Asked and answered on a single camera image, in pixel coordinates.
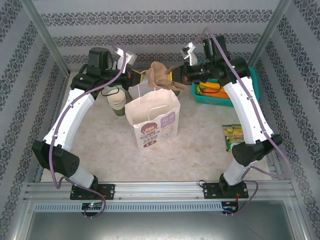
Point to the brown pulp cup carrier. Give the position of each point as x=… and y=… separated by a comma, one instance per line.
x=160, y=76

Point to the stack of green paper cups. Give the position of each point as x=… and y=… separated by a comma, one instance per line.
x=116, y=100

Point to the white cartoon print paper bag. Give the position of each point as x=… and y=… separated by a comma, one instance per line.
x=152, y=120

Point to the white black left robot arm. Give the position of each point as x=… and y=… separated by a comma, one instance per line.
x=67, y=117

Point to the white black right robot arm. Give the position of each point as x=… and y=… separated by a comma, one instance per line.
x=245, y=107

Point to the yellow toy banana bunch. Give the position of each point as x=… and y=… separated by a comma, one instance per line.
x=207, y=86

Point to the orange toy food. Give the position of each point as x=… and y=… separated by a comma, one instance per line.
x=217, y=94

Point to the teal plastic basket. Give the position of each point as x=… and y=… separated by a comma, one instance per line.
x=215, y=101

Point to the green yellow snack packet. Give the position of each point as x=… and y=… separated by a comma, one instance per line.
x=231, y=135

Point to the small left circuit board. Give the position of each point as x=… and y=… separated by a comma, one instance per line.
x=92, y=206

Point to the small circuit board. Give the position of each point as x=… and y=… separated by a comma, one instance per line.
x=230, y=206
x=92, y=206

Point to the small right circuit board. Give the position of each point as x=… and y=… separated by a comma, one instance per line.
x=230, y=206

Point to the grey metal panel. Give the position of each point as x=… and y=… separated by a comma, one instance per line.
x=160, y=227

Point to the aluminium frame post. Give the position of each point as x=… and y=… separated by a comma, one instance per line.
x=37, y=22
x=270, y=27

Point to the aluminium mounting rail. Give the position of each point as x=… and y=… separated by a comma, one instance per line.
x=160, y=190

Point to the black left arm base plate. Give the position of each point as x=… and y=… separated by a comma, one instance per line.
x=107, y=191

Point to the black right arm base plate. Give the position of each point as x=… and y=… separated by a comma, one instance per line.
x=212, y=191

